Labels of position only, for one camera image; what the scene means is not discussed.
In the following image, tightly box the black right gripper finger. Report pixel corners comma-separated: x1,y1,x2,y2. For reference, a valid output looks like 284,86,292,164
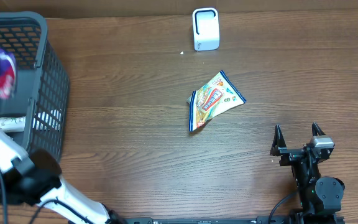
270,124,287,156
311,122,325,136

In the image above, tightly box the pink purple sanitary pad pack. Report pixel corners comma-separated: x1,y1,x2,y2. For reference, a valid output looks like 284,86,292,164
0,48,17,100

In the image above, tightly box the yellow blue snack bag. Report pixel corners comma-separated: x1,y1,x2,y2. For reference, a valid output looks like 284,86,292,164
186,70,246,132

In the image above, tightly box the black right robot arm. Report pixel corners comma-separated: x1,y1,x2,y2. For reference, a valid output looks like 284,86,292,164
268,123,345,223

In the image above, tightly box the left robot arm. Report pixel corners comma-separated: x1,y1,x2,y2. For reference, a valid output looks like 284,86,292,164
0,44,122,223

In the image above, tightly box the white barcode scanner stand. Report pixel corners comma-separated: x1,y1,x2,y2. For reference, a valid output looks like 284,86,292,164
192,7,220,51

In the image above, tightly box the grey plastic mesh basket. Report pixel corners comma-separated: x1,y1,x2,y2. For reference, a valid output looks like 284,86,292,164
0,12,70,161

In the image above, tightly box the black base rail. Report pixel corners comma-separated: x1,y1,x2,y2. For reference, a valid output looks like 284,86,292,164
123,215,345,224

